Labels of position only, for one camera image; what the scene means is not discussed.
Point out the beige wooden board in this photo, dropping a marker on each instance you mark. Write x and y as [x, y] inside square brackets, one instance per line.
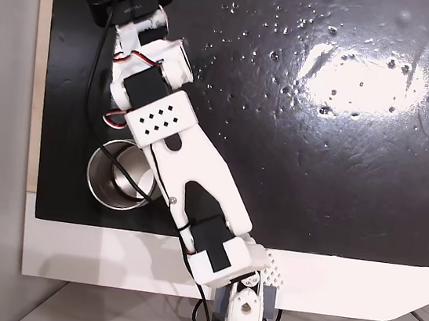
[39, 66]

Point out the black glossy table mat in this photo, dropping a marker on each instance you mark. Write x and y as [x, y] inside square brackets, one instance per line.
[319, 142]

